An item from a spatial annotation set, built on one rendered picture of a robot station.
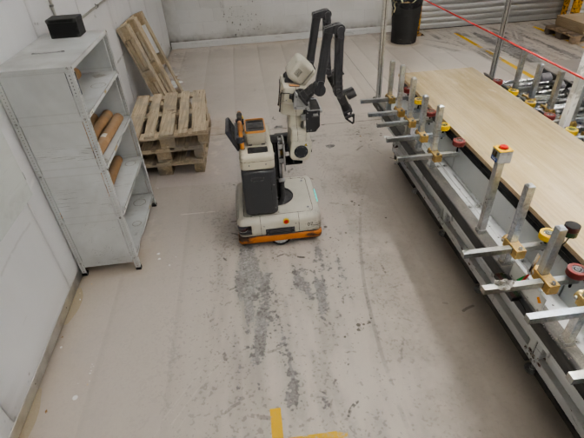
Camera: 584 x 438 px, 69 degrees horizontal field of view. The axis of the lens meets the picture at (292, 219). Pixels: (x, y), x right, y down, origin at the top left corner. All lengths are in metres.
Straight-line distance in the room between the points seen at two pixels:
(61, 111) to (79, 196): 0.60
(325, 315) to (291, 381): 0.54
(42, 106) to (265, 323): 1.89
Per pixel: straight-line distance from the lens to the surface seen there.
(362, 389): 2.64
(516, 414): 2.76
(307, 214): 3.33
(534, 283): 2.15
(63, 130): 3.00
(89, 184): 3.14
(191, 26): 9.16
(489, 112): 3.60
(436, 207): 3.70
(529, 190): 2.19
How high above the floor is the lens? 2.24
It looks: 37 degrees down
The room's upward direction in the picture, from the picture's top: 3 degrees counter-clockwise
